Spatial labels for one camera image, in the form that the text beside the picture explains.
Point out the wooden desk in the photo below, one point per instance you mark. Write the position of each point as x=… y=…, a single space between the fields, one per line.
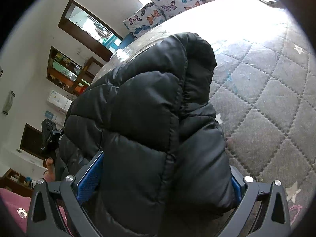
x=14 y=181

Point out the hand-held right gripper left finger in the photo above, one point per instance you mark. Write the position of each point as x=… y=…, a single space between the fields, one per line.
x=90 y=179

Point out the black puffer jacket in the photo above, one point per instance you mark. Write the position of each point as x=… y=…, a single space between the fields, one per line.
x=138 y=118

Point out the wooden wall shelf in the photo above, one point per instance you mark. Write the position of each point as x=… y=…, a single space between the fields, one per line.
x=71 y=71

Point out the white air conditioner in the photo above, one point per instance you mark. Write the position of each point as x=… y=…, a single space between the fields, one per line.
x=59 y=102

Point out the pink clothing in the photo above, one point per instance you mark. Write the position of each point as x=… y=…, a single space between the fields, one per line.
x=12 y=209

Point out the person's left hand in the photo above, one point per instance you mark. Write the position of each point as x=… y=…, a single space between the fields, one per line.
x=50 y=169

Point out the butterfly print pillow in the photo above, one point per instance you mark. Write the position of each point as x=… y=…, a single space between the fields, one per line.
x=176 y=1
x=144 y=19

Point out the dark framed wall mirror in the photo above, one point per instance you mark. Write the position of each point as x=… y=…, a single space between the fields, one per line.
x=86 y=27

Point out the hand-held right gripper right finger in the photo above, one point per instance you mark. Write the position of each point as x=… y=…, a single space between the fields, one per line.
x=236 y=186

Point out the dark framed wall panel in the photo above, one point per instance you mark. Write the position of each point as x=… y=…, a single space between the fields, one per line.
x=30 y=139

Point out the grey quilted star mattress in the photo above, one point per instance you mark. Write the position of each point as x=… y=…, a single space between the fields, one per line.
x=266 y=91

